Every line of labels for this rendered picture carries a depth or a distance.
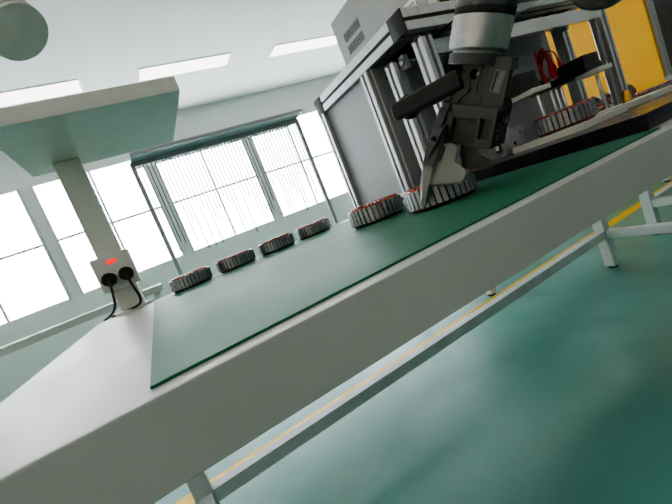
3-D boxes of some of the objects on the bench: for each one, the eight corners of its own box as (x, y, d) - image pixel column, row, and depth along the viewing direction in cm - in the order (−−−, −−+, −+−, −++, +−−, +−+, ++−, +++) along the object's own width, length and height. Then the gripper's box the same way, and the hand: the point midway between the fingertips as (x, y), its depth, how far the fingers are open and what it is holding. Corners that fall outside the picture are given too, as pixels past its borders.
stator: (349, 229, 82) (343, 212, 82) (397, 209, 83) (391, 193, 82) (356, 230, 71) (349, 211, 71) (412, 208, 72) (405, 189, 71)
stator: (488, 183, 61) (481, 161, 61) (464, 198, 53) (455, 173, 53) (427, 203, 69) (419, 184, 68) (397, 220, 60) (389, 198, 60)
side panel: (422, 197, 94) (375, 69, 90) (413, 201, 92) (365, 71, 89) (365, 214, 119) (327, 114, 115) (358, 218, 118) (319, 117, 114)
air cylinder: (528, 146, 90) (520, 124, 89) (507, 155, 87) (499, 132, 86) (510, 153, 95) (502, 131, 94) (489, 161, 92) (482, 139, 91)
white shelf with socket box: (255, 265, 90) (174, 75, 85) (80, 340, 74) (-32, 113, 69) (229, 268, 121) (169, 130, 116) (102, 322, 106) (27, 165, 101)
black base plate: (806, 50, 76) (803, 39, 76) (649, 129, 50) (644, 113, 50) (574, 132, 119) (571, 125, 119) (422, 198, 92) (419, 189, 92)
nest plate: (628, 110, 74) (626, 104, 74) (585, 129, 68) (582, 122, 68) (555, 136, 88) (553, 131, 87) (513, 154, 81) (511, 148, 81)
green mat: (660, 128, 47) (660, 126, 47) (151, 390, 22) (149, 387, 22) (336, 224, 132) (335, 224, 132) (154, 301, 107) (154, 300, 107)
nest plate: (684, 85, 84) (683, 79, 84) (651, 100, 78) (649, 94, 78) (611, 112, 98) (610, 107, 98) (578, 126, 91) (576, 121, 91)
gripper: (494, 49, 41) (461, 222, 50) (533, 58, 56) (502, 191, 64) (421, 49, 46) (402, 207, 54) (474, 57, 60) (453, 181, 69)
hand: (439, 195), depth 61 cm, fingers open, 14 cm apart
